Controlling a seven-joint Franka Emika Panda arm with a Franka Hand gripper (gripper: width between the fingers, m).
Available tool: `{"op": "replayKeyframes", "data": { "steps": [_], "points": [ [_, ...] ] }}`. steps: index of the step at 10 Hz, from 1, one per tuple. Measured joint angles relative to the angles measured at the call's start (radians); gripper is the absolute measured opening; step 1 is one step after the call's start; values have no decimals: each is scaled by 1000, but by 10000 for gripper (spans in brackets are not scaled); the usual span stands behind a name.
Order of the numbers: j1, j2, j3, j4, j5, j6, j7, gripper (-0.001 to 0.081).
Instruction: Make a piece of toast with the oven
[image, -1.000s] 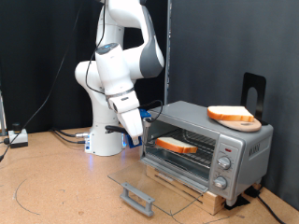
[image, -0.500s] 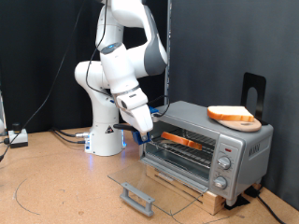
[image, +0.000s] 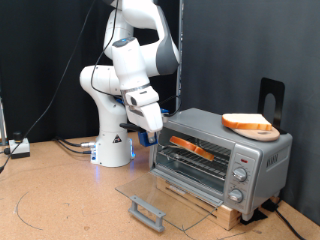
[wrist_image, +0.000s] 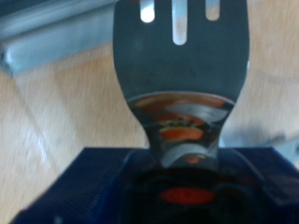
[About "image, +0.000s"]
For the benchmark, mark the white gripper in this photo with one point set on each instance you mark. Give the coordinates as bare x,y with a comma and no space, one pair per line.
146,113

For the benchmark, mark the white bread slice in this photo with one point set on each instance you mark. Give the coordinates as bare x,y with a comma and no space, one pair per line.
191,146
246,121

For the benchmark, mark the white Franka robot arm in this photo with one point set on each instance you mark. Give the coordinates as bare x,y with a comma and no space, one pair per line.
110,150

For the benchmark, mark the silver oven knob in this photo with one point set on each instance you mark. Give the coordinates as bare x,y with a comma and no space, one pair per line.
240,174
235,195

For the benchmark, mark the silver toaster oven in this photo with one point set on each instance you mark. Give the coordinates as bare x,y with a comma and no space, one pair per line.
273,160

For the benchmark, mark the round wooden board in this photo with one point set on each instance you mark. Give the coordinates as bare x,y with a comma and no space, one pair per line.
263,135

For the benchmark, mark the slotted wooden block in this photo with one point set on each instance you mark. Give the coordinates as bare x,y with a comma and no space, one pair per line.
230,216

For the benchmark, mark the vertical metal pole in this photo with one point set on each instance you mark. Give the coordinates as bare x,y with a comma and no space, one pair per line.
181,26

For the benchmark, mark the black metal bookend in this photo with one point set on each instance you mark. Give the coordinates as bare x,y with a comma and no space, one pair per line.
266,86

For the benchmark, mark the metal frame post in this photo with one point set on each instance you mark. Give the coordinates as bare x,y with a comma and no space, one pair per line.
2,126

